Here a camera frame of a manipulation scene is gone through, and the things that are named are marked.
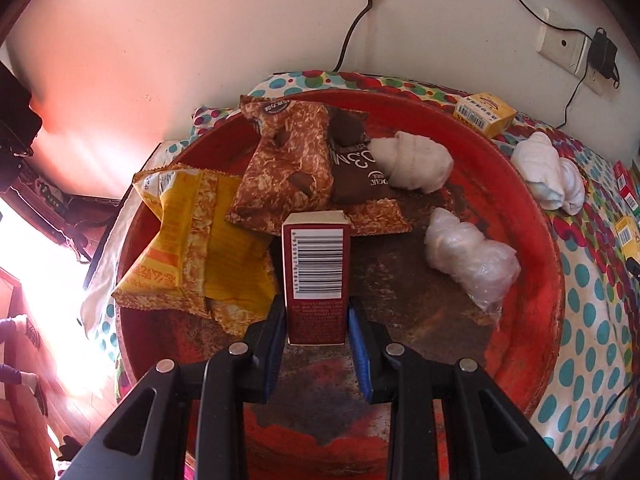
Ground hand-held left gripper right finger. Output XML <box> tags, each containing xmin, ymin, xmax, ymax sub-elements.
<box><xmin>347</xmin><ymin>296</ymin><xmax>573</xmax><ymax>480</ymax></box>

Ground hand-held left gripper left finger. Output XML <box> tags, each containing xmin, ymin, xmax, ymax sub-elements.
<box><xmin>55</xmin><ymin>294</ymin><xmax>287</xmax><ymax>480</ymax></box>

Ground yellow medicine box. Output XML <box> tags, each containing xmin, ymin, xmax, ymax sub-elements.
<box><xmin>454</xmin><ymin>91</ymin><xmax>518</xmax><ymax>138</ymax></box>
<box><xmin>615</xmin><ymin>215</ymin><xmax>640</xmax><ymax>261</ymax></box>

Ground round red tray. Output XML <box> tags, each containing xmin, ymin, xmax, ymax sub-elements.
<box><xmin>112</xmin><ymin>89</ymin><xmax>567</xmax><ymax>480</ymax></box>

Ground dark red box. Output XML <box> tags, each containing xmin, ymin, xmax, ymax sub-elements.
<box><xmin>281</xmin><ymin>210</ymin><xmax>353</xmax><ymax>346</ymax></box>

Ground clear plastic bag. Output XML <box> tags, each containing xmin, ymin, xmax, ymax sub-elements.
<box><xmin>424</xmin><ymin>207</ymin><xmax>522</xmax><ymax>313</ymax></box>

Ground large white sock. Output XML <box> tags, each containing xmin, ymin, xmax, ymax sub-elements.
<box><xmin>510</xmin><ymin>131</ymin><xmax>568</xmax><ymax>186</ymax></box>

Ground yellow snack bag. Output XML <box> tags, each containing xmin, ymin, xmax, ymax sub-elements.
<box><xmin>111</xmin><ymin>167</ymin><xmax>281</xmax><ymax>337</ymax></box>

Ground dark brown snack bag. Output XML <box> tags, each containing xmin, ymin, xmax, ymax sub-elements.
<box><xmin>327</xmin><ymin>110</ymin><xmax>413</xmax><ymax>236</ymax></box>

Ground terry white sock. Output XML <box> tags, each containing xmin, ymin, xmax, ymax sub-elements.
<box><xmin>372</xmin><ymin>131</ymin><xmax>455</xmax><ymax>195</ymax></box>

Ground brown oat-print snack bag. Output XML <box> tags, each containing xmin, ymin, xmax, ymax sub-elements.
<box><xmin>225</xmin><ymin>95</ymin><xmax>335</xmax><ymax>235</ymax></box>

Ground polka dot cloth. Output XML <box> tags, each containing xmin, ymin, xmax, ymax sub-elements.
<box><xmin>80</xmin><ymin>71</ymin><xmax>640</xmax><ymax>480</ymax></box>

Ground red and green box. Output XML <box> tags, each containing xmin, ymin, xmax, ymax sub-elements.
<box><xmin>614</xmin><ymin>160</ymin><xmax>640</xmax><ymax>211</ymax></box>

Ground black power adapter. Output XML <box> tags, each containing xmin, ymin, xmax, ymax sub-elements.
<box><xmin>586</xmin><ymin>29</ymin><xmax>620</xmax><ymax>81</ymax></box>

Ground dark carved wooden furniture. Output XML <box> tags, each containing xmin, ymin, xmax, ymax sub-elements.
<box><xmin>0</xmin><ymin>60</ymin><xmax>123</xmax><ymax>263</ymax></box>

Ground thin black adapter cable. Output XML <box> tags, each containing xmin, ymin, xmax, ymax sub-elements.
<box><xmin>555</xmin><ymin>72</ymin><xmax>588</xmax><ymax>128</ymax></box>

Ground white wall power outlet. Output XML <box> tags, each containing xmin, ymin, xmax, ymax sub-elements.
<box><xmin>580</xmin><ymin>60</ymin><xmax>621</xmax><ymax>95</ymax></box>

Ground white wall antenna socket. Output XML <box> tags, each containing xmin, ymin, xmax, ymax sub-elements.
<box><xmin>536</xmin><ymin>7</ymin><xmax>588</xmax><ymax>76</ymax></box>

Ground thick black cable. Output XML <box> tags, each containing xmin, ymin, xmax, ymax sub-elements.
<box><xmin>332</xmin><ymin>0</ymin><xmax>377</xmax><ymax>73</ymax></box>

